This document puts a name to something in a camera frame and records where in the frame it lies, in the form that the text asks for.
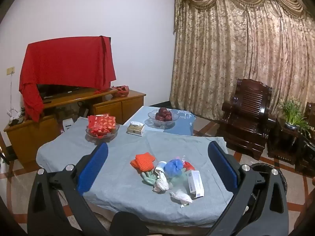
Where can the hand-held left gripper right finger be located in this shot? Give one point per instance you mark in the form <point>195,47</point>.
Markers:
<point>221,167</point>

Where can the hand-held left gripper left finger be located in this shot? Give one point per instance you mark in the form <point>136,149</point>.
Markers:
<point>93,169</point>

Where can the white cardboard box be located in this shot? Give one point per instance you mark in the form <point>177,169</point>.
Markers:
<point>195,184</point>

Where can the red plastic bag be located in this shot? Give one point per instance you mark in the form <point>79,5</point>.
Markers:
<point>189,166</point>

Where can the black trash bin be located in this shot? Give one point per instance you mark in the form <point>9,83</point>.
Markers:
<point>260,166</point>

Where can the blue mesh sponge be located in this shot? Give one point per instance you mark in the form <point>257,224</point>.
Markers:
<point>173,167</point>

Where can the white tissue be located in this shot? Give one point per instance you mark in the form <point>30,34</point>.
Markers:
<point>182,198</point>
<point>161,183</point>

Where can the pale green wrapper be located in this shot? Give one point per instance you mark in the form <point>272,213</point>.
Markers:
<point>149,178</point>

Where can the blue and white paper cup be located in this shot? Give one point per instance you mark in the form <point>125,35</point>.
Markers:
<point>160,168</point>

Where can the glass snack bowl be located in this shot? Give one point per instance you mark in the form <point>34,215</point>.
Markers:
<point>103,137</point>

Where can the white box appliance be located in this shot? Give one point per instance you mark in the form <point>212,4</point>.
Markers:
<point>67,125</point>

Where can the dark wooden armchair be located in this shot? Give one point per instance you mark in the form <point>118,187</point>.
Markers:
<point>248,118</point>

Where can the gold tissue box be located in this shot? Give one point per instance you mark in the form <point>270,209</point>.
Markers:
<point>135,129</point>

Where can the dark wooden side table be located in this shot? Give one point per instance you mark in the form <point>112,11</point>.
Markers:
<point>283,142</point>

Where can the wooden television cabinet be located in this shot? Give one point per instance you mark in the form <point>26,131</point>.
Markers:
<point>32,132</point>

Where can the glass fruit bowl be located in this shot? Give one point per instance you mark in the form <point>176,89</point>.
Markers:
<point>152,123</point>

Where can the pile of red apples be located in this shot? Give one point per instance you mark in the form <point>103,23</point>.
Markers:
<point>163,115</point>

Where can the red bag with dark print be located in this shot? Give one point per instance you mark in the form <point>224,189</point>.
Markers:
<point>120,91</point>

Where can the black television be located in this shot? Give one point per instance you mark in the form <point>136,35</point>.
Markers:
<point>54,91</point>

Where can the potted green plant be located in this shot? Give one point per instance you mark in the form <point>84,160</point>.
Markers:
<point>292,114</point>

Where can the small black pouch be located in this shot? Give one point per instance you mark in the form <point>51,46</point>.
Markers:
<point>16,121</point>

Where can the white router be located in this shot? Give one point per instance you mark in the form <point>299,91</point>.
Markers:
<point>14,114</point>

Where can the red cloth cover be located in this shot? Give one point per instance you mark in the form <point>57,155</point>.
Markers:
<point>69,61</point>

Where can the beige floral curtain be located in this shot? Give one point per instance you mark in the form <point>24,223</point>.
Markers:
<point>221,54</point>

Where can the beige wall socket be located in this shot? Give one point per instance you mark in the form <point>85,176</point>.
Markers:
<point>9,70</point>

